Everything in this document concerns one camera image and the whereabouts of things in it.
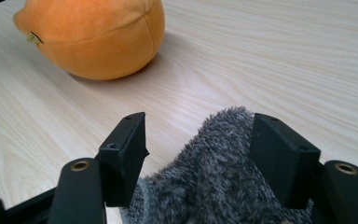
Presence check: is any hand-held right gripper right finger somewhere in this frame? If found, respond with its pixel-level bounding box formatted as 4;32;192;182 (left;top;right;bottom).
250;112;322;210

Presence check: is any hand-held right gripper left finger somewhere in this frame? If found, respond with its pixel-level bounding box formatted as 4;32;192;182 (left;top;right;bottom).
98;111;150;209

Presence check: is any gray fluffy cloth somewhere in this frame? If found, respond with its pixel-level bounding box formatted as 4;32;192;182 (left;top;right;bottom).
119;105;315;224

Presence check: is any orange plush toy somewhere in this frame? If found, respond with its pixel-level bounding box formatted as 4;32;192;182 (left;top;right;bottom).
13;0;166;81

